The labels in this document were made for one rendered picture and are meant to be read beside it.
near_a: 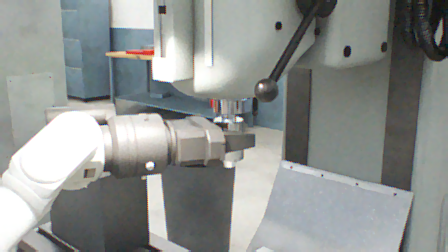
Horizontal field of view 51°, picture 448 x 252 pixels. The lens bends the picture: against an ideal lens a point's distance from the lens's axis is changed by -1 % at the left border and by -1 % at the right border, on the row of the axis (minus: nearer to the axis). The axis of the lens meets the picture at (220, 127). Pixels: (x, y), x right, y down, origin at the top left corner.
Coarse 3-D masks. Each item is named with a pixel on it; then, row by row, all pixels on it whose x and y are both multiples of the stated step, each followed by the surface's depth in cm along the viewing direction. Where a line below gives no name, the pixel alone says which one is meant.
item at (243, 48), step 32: (224, 0) 57; (256, 0) 58; (288, 0) 62; (224, 32) 58; (256, 32) 59; (288, 32) 63; (224, 64) 60; (256, 64) 61; (288, 64) 66; (224, 96) 63
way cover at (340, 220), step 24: (288, 168) 111; (312, 168) 107; (288, 192) 109; (312, 192) 105; (336, 192) 102; (360, 192) 98; (384, 192) 95; (408, 192) 92; (264, 216) 111; (288, 216) 107; (312, 216) 104; (336, 216) 100; (384, 216) 94; (264, 240) 107; (288, 240) 104; (312, 240) 102; (336, 240) 99; (360, 240) 95; (384, 240) 93
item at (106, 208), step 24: (72, 192) 101; (96, 192) 94; (120, 192) 97; (144, 192) 102; (72, 216) 102; (96, 216) 96; (120, 216) 98; (144, 216) 103; (72, 240) 104; (96, 240) 97; (120, 240) 99; (144, 240) 104
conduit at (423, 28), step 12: (408, 0) 70; (420, 0) 67; (432, 0) 80; (444, 0) 66; (408, 12) 70; (420, 12) 68; (432, 12) 79; (444, 12) 66; (408, 24) 71; (420, 24) 68; (432, 24) 79; (444, 24) 67; (408, 36) 73; (420, 36) 70; (432, 36) 69; (444, 36) 69; (420, 48) 77; (432, 48) 71; (444, 48) 75; (432, 60) 74
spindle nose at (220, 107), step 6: (216, 102) 70; (222, 102) 69; (228, 102) 69; (234, 102) 69; (240, 102) 69; (216, 108) 70; (222, 108) 69; (228, 108) 69; (234, 108) 69; (240, 108) 70; (222, 114) 69; (228, 114) 69; (234, 114) 69
